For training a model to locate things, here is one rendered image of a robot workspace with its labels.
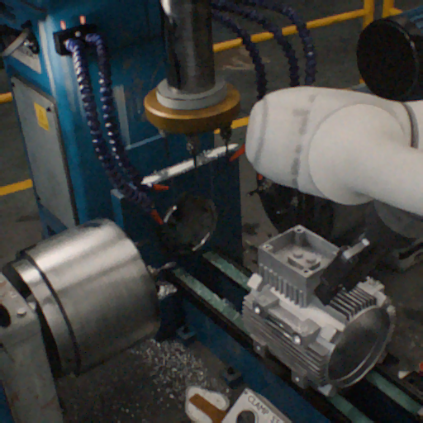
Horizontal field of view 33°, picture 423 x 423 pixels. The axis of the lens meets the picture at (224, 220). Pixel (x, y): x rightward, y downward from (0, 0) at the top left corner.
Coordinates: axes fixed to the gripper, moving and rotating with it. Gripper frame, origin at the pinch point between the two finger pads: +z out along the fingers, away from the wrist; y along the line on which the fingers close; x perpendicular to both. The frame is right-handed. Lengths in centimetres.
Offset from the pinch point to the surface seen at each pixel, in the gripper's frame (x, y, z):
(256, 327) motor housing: -5.0, 3.3, 24.3
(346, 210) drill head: -17.6, -31.5, 26.8
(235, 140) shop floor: -144, -159, 221
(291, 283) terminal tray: -6.3, -0.9, 13.0
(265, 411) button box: 9.2, 18.7, 7.3
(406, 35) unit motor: -40, -56, 5
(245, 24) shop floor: -278, -292, 300
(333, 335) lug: 5.0, 0.5, 9.8
